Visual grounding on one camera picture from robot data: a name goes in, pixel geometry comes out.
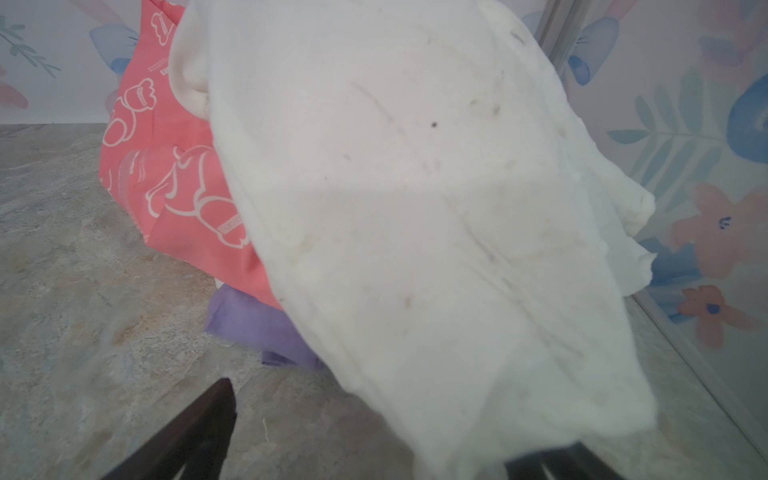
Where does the purple printed t-shirt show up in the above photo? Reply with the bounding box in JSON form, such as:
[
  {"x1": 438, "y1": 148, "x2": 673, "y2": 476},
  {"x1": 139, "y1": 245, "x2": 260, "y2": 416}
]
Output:
[{"x1": 204, "y1": 284, "x2": 325, "y2": 370}]

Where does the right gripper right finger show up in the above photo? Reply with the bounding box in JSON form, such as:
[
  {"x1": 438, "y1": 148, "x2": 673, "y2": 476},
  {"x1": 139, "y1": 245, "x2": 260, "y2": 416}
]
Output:
[{"x1": 505, "y1": 443, "x2": 624, "y2": 480}]

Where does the pink patterned cloth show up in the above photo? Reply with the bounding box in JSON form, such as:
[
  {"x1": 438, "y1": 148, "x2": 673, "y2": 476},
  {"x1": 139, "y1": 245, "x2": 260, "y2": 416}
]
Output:
[{"x1": 99, "y1": 1, "x2": 279, "y2": 307}]

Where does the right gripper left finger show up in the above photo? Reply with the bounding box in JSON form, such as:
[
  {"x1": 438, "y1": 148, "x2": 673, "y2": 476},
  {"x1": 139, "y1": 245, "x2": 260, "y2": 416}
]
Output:
[{"x1": 103, "y1": 378, "x2": 237, "y2": 480}]

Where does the white cloth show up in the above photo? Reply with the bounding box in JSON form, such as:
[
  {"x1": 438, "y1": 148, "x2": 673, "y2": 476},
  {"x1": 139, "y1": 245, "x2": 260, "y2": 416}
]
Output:
[{"x1": 169, "y1": 1, "x2": 658, "y2": 479}]

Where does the right aluminium corner post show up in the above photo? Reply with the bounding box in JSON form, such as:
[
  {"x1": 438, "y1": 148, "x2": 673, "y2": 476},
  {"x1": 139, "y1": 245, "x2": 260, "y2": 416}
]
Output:
[{"x1": 534, "y1": 0, "x2": 593, "y2": 71}]

